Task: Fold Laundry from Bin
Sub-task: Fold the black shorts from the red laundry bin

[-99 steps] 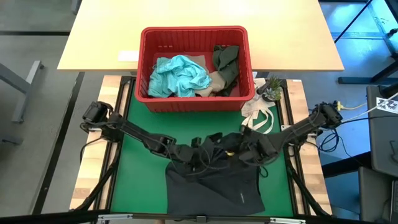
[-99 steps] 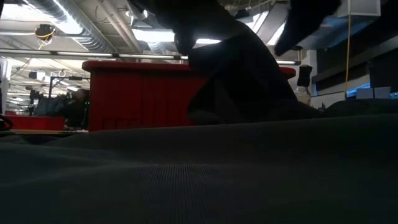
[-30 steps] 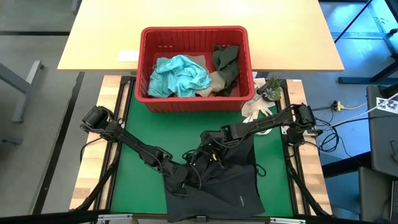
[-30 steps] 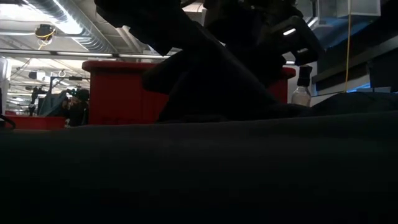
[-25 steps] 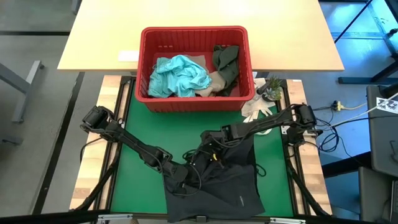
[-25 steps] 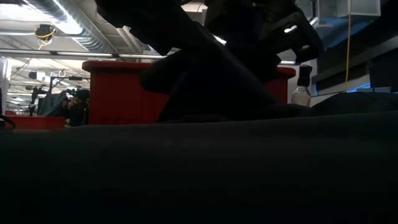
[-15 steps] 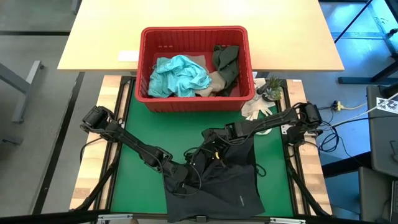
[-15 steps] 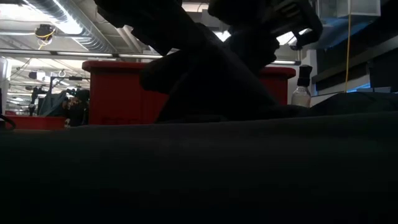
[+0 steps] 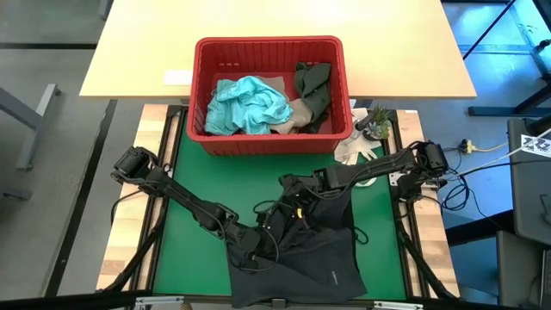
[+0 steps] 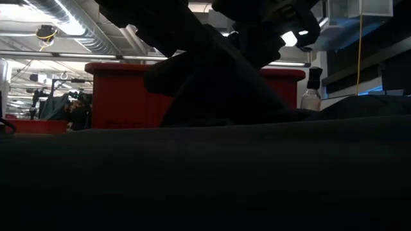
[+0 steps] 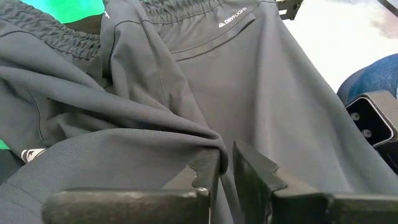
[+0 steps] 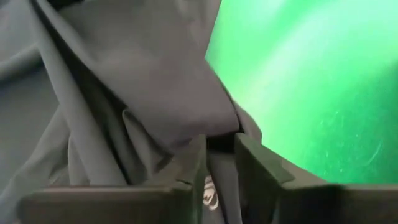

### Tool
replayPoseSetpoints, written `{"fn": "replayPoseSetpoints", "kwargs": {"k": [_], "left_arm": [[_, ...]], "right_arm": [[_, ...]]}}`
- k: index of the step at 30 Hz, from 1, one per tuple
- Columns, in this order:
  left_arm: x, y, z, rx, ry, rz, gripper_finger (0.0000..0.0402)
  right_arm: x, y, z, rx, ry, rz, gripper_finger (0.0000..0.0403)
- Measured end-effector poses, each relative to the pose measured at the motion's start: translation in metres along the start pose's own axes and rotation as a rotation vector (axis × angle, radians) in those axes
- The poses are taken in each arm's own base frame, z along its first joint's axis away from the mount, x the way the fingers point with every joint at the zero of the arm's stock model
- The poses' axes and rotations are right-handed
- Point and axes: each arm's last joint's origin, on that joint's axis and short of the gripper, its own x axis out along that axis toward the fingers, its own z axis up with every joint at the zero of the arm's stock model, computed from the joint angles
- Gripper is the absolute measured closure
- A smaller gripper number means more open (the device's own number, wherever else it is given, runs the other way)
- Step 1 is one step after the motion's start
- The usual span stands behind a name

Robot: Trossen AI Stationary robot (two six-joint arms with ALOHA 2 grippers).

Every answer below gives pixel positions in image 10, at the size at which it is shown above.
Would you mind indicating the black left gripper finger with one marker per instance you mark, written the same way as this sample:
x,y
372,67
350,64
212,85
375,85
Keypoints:
x,y
167,77

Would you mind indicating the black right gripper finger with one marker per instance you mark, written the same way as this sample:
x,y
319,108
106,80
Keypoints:
x,y
257,48
309,32

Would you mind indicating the dark grey shorts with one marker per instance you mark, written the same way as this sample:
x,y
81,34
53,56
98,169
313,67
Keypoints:
x,y
205,179

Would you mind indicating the red plastic laundry bin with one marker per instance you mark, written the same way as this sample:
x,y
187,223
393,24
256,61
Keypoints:
x,y
122,96

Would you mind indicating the small red background bin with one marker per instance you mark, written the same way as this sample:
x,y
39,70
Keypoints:
x,y
35,126

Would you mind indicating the clear spray bottle black cap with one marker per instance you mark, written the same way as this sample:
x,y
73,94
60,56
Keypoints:
x,y
311,96

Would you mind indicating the long ceiling light strip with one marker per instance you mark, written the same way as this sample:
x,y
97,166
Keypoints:
x,y
86,55

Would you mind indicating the person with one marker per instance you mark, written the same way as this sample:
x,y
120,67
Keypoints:
x,y
78,110

